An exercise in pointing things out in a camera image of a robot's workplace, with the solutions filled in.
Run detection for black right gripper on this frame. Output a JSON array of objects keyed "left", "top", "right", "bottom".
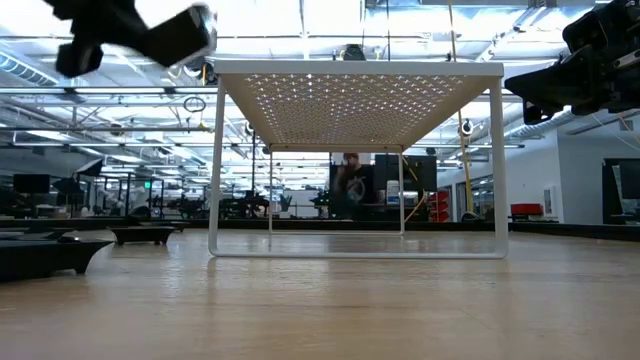
[{"left": 503, "top": 0, "right": 640, "bottom": 127}]

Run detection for white perforated metal shelf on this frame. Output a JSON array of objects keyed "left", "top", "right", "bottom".
[{"left": 207, "top": 59, "right": 510, "bottom": 260}]

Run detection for red box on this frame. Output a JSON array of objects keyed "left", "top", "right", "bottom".
[{"left": 510, "top": 202, "right": 545, "bottom": 218}]

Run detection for black studio light hood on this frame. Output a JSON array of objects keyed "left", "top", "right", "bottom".
[{"left": 73, "top": 158, "right": 105, "bottom": 178}]

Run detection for red storage bins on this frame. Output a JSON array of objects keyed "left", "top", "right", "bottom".
[{"left": 427, "top": 189, "right": 451, "bottom": 224}]

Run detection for black monitor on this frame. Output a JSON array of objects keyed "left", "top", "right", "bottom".
[{"left": 12, "top": 173, "right": 52, "bottom": 195}]

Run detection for person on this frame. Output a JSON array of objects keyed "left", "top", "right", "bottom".
[{"left": 332, "top": 152, "right": 377, "bottom": 221}]

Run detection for black hanging cable loop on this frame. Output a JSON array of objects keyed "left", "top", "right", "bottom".
[{"left": 182, "top": 95, "right": 208, "bottom": 114}]

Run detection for white wall poster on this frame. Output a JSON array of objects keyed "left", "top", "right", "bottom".
[{"left": 543, "top": 185, "right": 558, "bottom": 217}]

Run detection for black aluminium extrusion frame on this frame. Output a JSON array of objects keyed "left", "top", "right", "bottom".
[{"left": 0, "top": 215, "right": 640, "bottom": 244}]

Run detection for black wall panel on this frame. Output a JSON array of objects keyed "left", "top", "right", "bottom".
[{"left": 374, "top": 153, "right": 439, "bottom": 193}]

